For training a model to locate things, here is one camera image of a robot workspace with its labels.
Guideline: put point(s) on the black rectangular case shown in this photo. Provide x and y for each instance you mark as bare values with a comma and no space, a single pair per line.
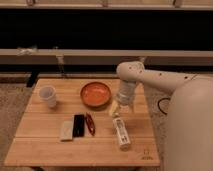
78,129

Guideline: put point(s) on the grey metal rail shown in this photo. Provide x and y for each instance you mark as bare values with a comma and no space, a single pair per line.
53,56

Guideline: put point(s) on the white plastic cup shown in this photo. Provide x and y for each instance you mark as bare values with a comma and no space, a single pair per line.
48,95

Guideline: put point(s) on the orange ceramic bowl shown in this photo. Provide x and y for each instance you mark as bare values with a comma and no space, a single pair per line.
95,94

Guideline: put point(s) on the white rectangular eraser block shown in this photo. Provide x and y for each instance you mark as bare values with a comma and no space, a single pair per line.
66,133

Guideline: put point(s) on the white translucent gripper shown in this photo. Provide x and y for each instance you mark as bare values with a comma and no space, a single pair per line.
125,96

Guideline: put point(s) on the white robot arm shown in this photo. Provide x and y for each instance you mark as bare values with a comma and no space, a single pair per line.
189,126

